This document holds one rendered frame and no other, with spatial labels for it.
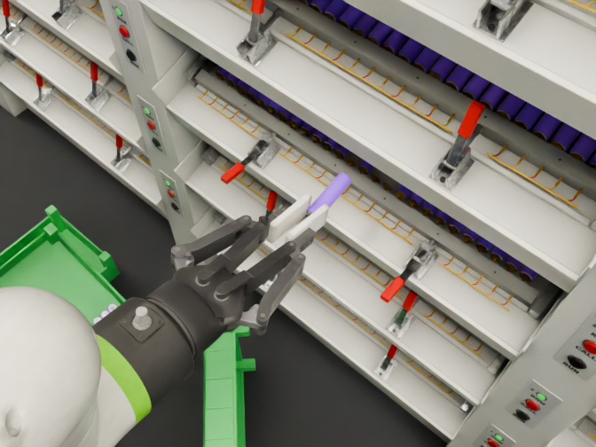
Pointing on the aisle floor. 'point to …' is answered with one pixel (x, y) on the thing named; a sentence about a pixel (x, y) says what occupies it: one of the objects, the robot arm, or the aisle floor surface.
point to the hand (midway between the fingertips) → (297, 223)
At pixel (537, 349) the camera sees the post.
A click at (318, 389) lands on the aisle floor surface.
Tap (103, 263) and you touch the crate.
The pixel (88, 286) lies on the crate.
